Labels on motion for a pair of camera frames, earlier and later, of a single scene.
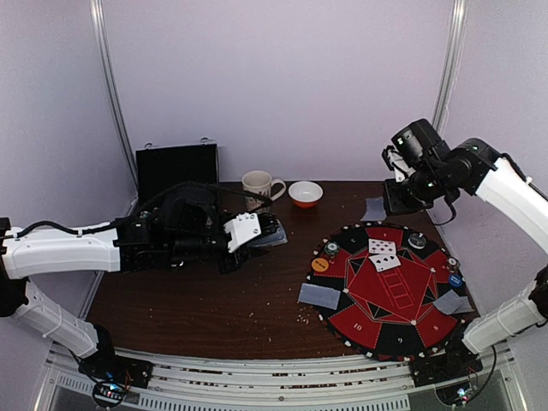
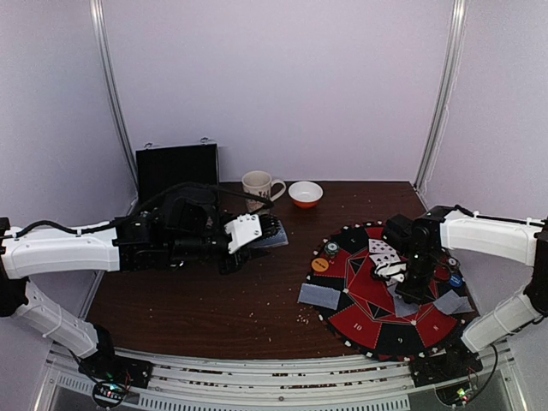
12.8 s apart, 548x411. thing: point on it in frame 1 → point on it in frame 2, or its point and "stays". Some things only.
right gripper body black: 394,199 → 413,292
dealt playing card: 449,302 stays
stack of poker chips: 331,249 stays
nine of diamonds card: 381,247 stays
